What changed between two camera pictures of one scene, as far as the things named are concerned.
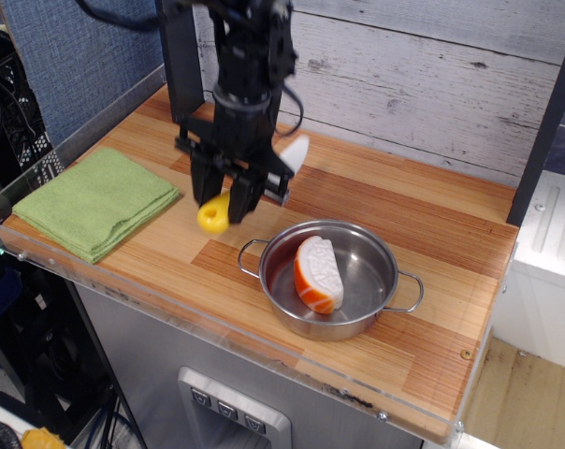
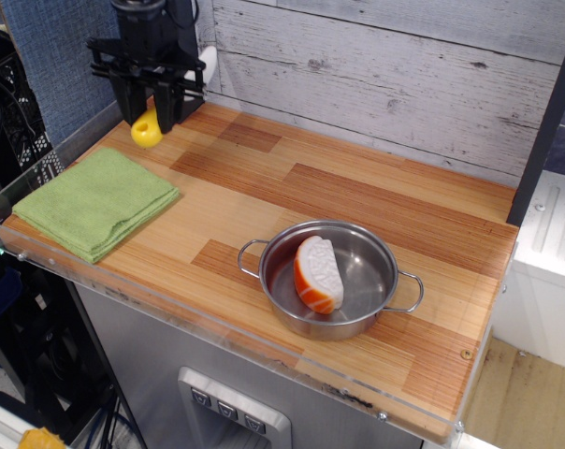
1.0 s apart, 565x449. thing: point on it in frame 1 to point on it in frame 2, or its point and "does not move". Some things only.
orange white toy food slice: [317, 274] does not move
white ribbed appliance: [540, 304] does not move
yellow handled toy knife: [213, 217] to [147, 132]
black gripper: [239, 138] to [159, 44]
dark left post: [178, 23] does not move
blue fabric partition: [79, 65] does not move
